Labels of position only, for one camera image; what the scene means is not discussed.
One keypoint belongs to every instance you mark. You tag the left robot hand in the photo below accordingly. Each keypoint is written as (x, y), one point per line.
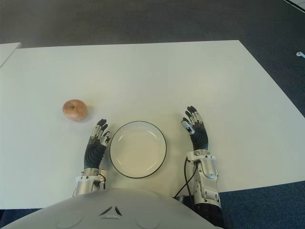
(94, 155)

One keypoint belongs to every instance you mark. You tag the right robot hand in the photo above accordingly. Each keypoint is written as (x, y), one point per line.
(199, 139)

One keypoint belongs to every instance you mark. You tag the red yellow apple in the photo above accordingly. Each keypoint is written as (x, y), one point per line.
(75, 111)

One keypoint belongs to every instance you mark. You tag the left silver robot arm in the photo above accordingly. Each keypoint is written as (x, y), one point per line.
(87, 184)

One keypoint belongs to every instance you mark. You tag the white plate with black rim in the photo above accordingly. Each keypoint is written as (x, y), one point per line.
(138, 149)

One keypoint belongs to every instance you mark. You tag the grey robot torso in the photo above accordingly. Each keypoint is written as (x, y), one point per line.
(107, 210)

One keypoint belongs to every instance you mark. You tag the small white controller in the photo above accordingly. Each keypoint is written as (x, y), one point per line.
(300, 54)

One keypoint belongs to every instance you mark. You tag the white side table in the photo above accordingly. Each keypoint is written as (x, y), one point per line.
(8, 53)

